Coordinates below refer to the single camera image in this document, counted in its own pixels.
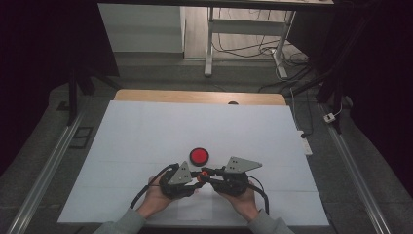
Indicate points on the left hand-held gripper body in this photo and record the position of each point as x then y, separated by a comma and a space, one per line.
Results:
177, 182

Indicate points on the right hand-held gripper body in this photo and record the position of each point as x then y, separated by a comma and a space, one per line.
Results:
233, 180

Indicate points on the round red ink pad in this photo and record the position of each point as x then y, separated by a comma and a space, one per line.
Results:
199, 156

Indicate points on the person's right hand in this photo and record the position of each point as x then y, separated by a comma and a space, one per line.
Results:
242, 203

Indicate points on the person's left hand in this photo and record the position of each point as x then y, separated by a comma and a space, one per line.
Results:
154, 201

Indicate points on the white paper sheet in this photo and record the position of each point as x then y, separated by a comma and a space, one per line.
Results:
195, 209

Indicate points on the black round table grommet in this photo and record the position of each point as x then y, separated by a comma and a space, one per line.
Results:
232, 103

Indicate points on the wooden table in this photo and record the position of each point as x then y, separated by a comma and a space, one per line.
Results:
195, 97

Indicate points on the white power strip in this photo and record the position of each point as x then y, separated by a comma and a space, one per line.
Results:
305, 144

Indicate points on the black floor plates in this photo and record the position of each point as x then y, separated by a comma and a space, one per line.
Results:
81, 137

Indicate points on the white plug adapter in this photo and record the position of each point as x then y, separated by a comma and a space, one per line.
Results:
329, 117

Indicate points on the black stand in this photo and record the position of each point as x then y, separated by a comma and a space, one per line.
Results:
334, 87
73, 94

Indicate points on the white cabinet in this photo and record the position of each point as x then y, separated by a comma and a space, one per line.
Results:
142, 29

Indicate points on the black curtain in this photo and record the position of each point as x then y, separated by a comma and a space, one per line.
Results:
386, 81
32, 58

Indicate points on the aluminium rail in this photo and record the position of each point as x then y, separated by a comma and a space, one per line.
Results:
42, 175
354, 172

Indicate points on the white desk frame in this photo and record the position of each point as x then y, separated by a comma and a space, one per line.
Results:
246, 26

